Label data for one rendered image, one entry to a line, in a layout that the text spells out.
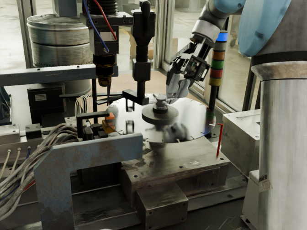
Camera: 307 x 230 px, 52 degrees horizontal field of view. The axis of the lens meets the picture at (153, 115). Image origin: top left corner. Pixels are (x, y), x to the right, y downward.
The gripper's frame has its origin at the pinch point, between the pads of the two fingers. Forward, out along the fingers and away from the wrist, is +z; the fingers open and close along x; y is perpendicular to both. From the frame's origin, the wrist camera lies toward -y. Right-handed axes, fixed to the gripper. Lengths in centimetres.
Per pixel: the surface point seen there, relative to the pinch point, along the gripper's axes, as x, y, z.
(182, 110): 5.3, 0.5, 1.3
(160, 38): 27, -99, -33
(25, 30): -43, -102, -1
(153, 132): -5.5, 10.5, 10.0
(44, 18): -38, -84, -11
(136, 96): -12.0, 5.1, 3.4
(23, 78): -38.5, -17.5, 13.3
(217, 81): 18.9, -9.7, -13.4
